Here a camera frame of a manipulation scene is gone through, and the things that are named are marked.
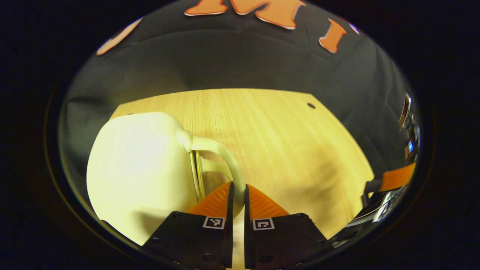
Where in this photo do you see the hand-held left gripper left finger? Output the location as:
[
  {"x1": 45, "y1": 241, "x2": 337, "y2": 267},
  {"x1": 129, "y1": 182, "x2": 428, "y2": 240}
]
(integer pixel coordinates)
[{"x1": 141, "y1": 181, "x2": 235, "y2": 270}]

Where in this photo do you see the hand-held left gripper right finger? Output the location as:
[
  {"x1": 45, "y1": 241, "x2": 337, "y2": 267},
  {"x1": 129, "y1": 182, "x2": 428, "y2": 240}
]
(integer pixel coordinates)
[{"x1": 244, "y1": 184, "x2": 332, "y2": 270}]

